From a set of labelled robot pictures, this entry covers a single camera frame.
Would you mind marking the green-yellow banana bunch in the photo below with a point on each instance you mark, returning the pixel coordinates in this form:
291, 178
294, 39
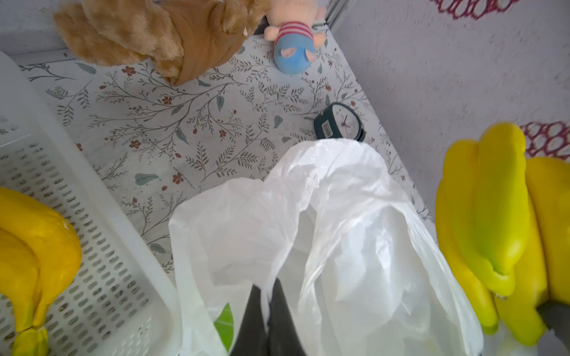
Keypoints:
502, 221

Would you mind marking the white perforated plastic basket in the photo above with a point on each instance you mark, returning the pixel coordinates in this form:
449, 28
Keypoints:
121, 301

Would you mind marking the white plastic bag lemon print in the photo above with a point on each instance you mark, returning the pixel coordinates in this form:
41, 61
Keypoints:
360, 271

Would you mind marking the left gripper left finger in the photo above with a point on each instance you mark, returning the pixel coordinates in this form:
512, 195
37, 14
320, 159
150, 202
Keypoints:
252, 336

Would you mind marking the brown teddy bear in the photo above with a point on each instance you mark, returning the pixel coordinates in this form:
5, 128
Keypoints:
183, 39

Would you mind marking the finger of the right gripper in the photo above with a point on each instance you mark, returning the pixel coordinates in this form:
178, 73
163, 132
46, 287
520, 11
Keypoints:
556, 317

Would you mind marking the pink doll blue outfit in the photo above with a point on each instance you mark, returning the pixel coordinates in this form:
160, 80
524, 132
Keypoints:
290, 29

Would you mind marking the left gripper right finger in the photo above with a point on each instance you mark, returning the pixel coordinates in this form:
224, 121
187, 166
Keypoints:
282, 336

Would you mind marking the orange-yellow banana bunch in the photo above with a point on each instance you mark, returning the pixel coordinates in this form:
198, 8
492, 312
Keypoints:
40, 257

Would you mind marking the dark green alarm clock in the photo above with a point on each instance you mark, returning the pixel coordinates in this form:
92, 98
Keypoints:
339, 121

